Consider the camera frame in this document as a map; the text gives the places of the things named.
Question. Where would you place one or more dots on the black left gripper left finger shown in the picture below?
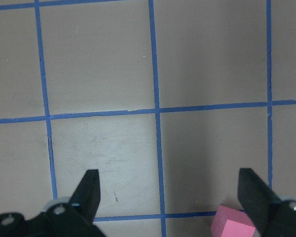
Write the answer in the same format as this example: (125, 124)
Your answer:
(86, 197)

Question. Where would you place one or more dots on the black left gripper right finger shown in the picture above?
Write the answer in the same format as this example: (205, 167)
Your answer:
(256, 197)

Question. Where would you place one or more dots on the pink foam cube far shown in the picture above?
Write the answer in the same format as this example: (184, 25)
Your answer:
(230, 222)

